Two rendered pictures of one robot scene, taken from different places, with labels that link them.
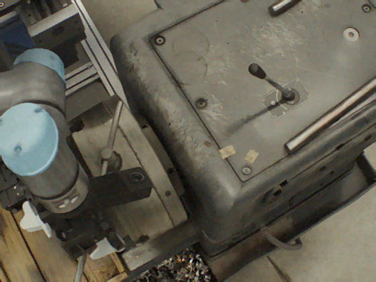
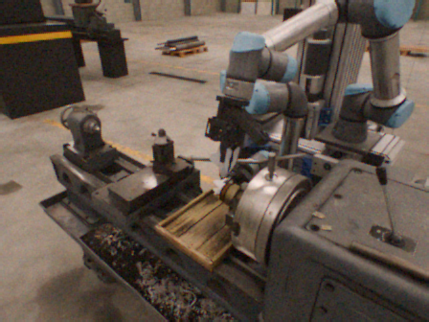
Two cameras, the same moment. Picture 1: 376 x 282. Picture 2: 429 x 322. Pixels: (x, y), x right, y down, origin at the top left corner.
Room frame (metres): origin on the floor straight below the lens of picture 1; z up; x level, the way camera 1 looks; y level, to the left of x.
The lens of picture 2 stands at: (-0.18, -0.47, 1.73)
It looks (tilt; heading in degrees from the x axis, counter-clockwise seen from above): 31 degrees down; 66
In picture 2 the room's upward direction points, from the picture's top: straight up
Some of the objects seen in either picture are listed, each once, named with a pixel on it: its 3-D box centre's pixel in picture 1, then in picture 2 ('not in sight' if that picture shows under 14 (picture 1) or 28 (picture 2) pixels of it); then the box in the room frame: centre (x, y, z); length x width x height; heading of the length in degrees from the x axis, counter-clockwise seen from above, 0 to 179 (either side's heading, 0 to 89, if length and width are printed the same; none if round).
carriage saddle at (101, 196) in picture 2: not in sight; (147, 183); (0.02, 0.76, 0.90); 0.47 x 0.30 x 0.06; 26
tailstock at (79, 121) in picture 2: not in sight; (86, 134); (-0.22, 1.22, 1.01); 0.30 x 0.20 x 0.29; 116
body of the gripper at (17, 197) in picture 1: (15, 182); (236, 175); (0.31, 0.39, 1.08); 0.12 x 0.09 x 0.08; 25
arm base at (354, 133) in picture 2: not in sight; (350, 125); (0.87, 0.37, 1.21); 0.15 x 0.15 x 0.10
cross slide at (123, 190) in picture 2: not in sight; (155, 177); (0.05, 0.72, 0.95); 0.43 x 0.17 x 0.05; 26
